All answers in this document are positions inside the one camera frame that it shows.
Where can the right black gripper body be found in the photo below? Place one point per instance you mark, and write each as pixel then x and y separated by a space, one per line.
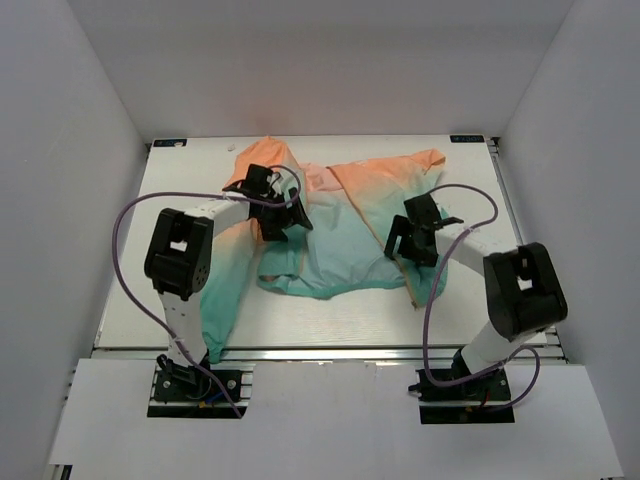
pixel 409 245

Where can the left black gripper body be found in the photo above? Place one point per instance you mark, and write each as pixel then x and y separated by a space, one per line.
pixel 273 214

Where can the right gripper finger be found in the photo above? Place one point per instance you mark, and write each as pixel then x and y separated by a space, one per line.
pixel 426 259
pixel 397 238

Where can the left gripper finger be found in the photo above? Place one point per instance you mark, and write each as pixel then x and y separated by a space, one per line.
pixel 295 215
pixel 272 233

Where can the orange and teal jacket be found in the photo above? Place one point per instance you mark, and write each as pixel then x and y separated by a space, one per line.
pixel 351 207

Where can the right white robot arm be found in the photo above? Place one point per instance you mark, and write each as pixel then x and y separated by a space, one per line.
pixel 523 292

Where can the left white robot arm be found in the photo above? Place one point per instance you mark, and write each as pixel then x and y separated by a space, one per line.
pixel 178 260

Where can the right blue corner label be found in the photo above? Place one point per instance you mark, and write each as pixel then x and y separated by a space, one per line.
pixel 463 138

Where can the blue corner label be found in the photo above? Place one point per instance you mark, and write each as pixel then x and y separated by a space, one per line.
pixel 169 143
pixel 463 138

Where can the left blue corner label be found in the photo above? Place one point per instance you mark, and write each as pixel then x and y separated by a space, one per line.
pixel 169 143

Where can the white front panel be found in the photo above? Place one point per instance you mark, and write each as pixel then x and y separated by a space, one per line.
pixel 332 421

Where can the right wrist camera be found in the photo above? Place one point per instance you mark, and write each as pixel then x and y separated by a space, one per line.
pixel 422 210

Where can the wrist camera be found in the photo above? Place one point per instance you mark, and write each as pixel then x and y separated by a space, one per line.
pixel 260 182
pixel 422 210

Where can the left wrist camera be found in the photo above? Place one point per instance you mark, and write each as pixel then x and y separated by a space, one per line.
pixel 260 182

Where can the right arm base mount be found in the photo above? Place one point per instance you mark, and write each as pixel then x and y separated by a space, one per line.
pixel 484 401

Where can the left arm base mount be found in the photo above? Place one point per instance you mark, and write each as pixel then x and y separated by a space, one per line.
pixel 170 398

